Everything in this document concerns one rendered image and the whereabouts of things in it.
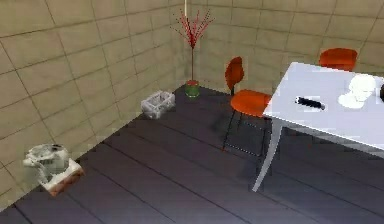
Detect red twig plant green pot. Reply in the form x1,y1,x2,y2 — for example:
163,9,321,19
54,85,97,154
170,8,215,99

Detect orange chair black legs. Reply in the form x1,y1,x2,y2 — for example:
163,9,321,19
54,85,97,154
318,47,359,72
222,56,273,158

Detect black remote control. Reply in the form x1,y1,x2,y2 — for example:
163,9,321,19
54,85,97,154
294,96,326,111

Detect white table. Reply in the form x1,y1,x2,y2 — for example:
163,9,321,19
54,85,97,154
251,61,384,193

